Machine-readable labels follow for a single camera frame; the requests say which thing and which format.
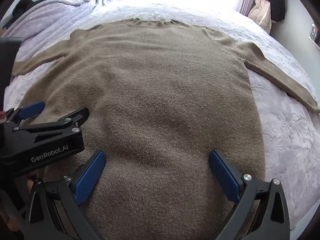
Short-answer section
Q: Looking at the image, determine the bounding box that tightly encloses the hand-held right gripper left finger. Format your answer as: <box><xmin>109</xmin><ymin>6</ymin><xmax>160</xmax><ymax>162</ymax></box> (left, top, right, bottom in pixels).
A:
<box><xmin>24</xmin><ymin>150</ymin><xmax>107</xmax><ymax>240</ymax></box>

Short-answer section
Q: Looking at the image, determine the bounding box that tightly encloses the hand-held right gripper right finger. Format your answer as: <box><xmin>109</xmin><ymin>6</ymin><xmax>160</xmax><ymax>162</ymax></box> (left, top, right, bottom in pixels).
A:
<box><xmin>209</xmin><ymin>150</ymin><xmax>290</xmax><ymax>240</ymax></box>

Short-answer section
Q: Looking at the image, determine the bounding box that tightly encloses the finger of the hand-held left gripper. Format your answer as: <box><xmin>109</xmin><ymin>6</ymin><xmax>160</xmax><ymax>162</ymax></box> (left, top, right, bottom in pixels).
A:
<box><xmin>4</xmin><ymin>101</ymin><xmax>46</xmax><ymax>131</ymax></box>
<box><xmin>13</xmin><ymin>107</ymin><xmax>90</xmax><ymax>143</ymax></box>

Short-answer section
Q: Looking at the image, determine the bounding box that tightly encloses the brown fuzzy sweater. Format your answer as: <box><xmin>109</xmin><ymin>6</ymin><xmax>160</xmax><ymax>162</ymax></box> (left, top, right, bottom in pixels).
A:
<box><xmin>11</xmin><ymin>17</ymin><xmax>320</xmax><ymax>240</ymax></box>

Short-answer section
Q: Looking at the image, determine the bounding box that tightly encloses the lavender embossed bedspread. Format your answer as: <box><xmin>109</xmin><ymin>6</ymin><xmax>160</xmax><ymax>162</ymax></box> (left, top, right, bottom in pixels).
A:
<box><xmin>0</xmin><ymin>0</ymin><xmax>320</xmax><ymax>230</ymax></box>

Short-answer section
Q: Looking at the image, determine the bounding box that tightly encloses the purple fluffy blanket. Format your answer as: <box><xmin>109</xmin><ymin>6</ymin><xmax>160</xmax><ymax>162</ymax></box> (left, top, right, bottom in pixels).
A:
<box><xmin>1</xmin><ymin>0</ymin><xmax>98</xmax><ymax>55</ymax></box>

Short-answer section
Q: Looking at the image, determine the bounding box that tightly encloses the dark clothing heap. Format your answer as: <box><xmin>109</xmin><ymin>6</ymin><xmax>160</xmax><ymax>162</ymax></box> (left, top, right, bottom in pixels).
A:
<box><xmin>11</xmin><ymin>0</ymin><xmax>46</xmax><ymax>22</ymax></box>

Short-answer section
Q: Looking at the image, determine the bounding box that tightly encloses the beige padded jacket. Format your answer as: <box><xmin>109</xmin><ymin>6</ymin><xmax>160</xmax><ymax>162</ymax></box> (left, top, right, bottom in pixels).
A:
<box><xmin>247</xmin><ymin>0</ymin><xmax>272</xmax><ymax>34</ymax></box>

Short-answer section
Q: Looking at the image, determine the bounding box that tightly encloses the black hanging coat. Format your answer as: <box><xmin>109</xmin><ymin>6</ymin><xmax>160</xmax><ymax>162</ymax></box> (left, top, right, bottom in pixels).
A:
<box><xmin>266</xmin><ymin>0</ymin><xmax>286</xmax><ymax>23</ymax></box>

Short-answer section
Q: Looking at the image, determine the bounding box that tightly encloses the small wall picture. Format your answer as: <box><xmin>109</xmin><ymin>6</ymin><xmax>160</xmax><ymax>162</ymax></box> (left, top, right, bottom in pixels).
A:
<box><xmin>309</xmin><ymin>22</ymin><xmax>320</xmax><ymax>48</ymax></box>

